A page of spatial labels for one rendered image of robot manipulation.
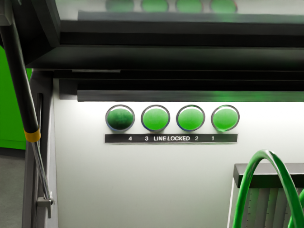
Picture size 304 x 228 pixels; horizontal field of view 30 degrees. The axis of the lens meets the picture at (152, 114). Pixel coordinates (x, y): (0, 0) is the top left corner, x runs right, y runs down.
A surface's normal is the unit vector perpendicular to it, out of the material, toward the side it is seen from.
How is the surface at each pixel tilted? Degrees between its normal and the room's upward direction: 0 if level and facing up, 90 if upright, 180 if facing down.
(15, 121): 90
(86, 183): 90
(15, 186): 0
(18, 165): 0
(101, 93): 90
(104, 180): 90
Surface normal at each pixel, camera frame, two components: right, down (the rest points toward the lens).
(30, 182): 0.08, -0.38
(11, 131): -0.15, 0.41
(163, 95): 0.08, 0.43
